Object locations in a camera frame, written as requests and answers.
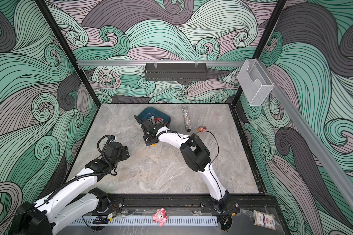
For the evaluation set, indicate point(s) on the rhinestone silver microphone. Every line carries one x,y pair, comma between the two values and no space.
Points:
186,118

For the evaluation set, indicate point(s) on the aluminium rail right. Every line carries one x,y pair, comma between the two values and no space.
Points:
288,97

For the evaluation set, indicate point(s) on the teal storage box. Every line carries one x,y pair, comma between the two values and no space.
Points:
151,113

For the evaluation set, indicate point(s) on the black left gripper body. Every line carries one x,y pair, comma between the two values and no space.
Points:
113,165

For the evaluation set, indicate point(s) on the clear plastic wall holder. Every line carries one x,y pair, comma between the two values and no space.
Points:
255,81

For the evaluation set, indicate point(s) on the black corner frame post right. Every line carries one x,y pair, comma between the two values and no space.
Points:
263,41

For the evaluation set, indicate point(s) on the black corner frame post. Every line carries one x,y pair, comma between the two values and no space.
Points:
59,36
263,41

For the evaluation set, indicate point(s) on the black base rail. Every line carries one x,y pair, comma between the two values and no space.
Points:
202,202

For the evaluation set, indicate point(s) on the black wall tray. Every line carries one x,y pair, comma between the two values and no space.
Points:
175,72

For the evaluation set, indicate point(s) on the pink pig plush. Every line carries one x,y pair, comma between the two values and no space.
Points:
160,217

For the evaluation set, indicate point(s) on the pink strawberry bear toy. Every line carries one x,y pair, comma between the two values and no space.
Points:
202,129

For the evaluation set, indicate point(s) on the black corner frame post left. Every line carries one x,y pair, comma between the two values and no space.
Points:
59,36

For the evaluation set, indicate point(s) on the badge card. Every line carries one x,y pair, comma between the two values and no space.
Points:
264,220

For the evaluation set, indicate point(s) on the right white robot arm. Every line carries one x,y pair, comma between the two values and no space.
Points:
194,152

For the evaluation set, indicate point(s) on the aluminium rail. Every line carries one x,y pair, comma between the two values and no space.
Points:
288,97
82,63

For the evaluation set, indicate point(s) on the white slotted cable duct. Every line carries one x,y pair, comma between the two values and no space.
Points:
141,220

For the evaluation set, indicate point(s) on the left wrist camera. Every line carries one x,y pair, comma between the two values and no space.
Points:
116,152

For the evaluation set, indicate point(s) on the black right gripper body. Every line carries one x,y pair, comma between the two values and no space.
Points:
148,140

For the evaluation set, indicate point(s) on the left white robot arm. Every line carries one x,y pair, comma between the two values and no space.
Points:
52,213

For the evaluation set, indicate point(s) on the aluminium rail back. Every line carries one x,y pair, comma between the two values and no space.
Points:
82,63

